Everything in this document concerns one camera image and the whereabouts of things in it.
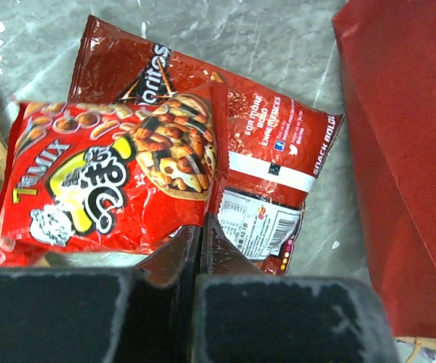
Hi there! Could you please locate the dark red Doritos bag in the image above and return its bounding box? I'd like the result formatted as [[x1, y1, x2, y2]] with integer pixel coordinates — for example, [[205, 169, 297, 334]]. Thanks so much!
[[68, 16, 344, 275]]

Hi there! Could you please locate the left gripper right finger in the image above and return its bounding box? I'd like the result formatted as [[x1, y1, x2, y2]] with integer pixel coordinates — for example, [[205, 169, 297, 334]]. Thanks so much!
[[191, 214, 398, 362]]

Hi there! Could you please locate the red brown paper bag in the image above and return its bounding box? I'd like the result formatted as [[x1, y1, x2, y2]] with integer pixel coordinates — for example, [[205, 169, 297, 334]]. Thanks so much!
[[333, 1, 436, 338]]

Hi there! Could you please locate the red chips packet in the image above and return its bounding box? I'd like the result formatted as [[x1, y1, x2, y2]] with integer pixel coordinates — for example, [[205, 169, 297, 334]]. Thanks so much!
[[0, 82, 228, 267]]

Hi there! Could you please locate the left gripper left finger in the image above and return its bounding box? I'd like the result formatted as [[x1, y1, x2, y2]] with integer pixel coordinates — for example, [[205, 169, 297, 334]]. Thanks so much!
[[0, 226, 201, 362]]

